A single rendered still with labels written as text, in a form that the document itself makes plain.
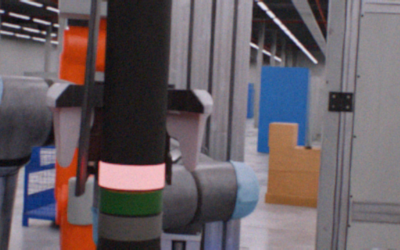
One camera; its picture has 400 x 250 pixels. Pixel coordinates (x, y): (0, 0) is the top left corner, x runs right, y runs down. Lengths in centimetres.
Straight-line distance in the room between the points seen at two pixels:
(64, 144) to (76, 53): 398
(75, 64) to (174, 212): 378
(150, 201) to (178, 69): 98
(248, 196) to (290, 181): 892
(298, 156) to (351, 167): 751
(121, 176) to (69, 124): 14
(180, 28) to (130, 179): 100
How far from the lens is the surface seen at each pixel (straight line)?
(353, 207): 218
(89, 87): 32
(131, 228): 31
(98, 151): 49
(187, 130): 45
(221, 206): 75
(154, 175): 31
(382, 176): 218
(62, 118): 43
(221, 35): 129
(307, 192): 970
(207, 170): 75
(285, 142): 964
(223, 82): 128
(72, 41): 442
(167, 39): 32
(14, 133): 100
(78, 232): 436
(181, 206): 71
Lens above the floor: 166
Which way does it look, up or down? 3 degrees down
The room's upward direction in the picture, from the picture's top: 3 degrees clockwise
